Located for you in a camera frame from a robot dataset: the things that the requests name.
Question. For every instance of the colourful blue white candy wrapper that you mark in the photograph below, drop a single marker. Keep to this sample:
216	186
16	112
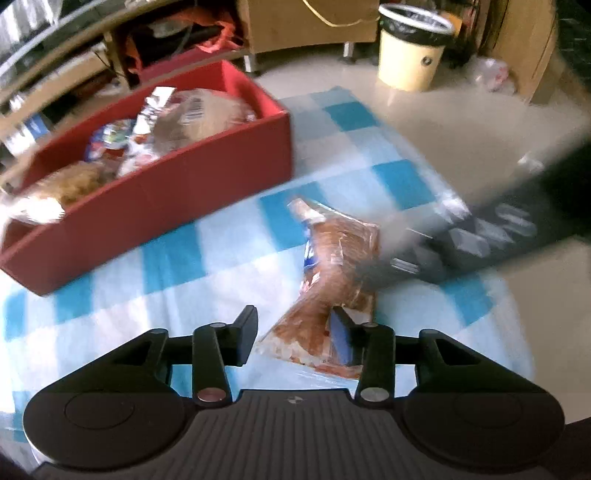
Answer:
108	138

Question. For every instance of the blue white checkered tablecloth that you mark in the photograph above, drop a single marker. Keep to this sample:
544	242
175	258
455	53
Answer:
207	277

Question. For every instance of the clear bag of white buns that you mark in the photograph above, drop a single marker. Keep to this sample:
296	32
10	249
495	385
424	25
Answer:
207	115

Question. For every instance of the white snack packet red label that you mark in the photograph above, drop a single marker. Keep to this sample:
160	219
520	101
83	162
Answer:
152	110

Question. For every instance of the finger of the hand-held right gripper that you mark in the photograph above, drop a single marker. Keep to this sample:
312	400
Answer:
388	267

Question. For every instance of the wooden television stand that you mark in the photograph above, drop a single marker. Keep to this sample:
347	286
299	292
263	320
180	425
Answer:
286	27

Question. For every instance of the orange bag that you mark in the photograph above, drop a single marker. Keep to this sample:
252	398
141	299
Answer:
221	34

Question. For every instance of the clear bag of yellow crackers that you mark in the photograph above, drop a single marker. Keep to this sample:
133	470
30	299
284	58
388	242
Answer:
74	182

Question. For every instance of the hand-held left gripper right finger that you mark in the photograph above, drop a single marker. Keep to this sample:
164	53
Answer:
342	337

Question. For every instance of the white plastic bag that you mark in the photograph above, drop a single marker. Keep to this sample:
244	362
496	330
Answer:
491	74

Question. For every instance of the red cardboard box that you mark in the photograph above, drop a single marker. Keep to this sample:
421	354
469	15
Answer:
138	221

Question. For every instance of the brown snack packet blue label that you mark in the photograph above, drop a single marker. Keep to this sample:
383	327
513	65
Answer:
341	249

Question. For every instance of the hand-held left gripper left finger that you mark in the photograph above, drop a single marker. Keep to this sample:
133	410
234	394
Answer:
247	332

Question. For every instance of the cream trash bin black liner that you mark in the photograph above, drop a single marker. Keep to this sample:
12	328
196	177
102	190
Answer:
406	64

